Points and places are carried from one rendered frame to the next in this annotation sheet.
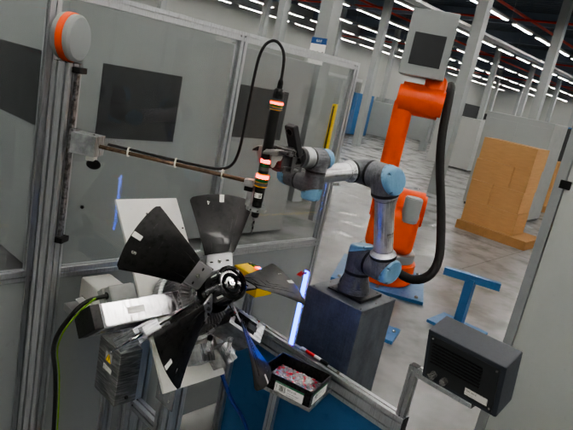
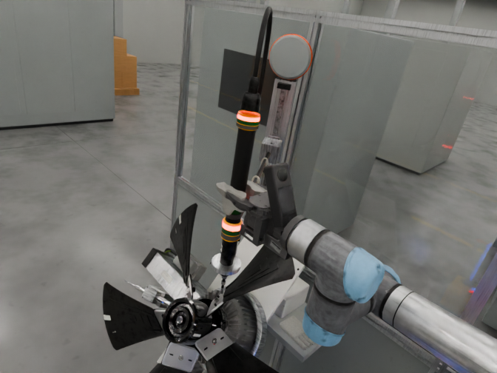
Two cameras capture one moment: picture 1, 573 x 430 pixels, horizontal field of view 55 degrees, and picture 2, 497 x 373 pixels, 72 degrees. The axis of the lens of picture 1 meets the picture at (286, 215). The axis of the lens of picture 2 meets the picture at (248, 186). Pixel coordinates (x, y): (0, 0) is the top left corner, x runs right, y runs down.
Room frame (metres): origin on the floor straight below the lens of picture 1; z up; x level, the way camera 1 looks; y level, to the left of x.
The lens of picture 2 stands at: (1.83, -0.54, 1.97)
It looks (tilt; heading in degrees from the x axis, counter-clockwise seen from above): 25 degrees down; 91
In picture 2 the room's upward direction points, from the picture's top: 10 degrees clockwise
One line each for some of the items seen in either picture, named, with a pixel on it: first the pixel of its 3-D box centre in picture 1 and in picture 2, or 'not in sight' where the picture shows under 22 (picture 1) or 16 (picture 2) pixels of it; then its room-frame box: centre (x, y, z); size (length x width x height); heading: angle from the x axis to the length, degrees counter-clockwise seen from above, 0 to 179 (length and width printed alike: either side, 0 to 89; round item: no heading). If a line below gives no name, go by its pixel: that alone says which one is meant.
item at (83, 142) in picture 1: (85, 143); (271, 149); (1.87, 0.73, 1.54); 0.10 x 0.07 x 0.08; 84
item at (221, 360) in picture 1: (221, 355); not in sight; (1.78, 0.13, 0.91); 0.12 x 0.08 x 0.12; 49
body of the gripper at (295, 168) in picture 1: (288, 159); (274, 223); (1.88, 0.03, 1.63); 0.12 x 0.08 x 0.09; 139
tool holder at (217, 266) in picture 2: (255, 195); (229, 246); (1.80, 0.11, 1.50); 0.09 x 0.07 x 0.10; 84
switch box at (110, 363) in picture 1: (118, 368); not in sight; (1.85, 0.50, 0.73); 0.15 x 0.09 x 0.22; 49
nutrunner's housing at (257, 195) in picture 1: (267, 150); (237, 189); (1.80, 0.10, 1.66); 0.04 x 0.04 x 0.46
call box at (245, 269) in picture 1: (252, 281); not in sight; (2.26, 0.09, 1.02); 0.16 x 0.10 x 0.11; 49
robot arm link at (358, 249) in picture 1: (361, 257); not in sight; (2.43, -0.38, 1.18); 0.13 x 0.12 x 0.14; 42
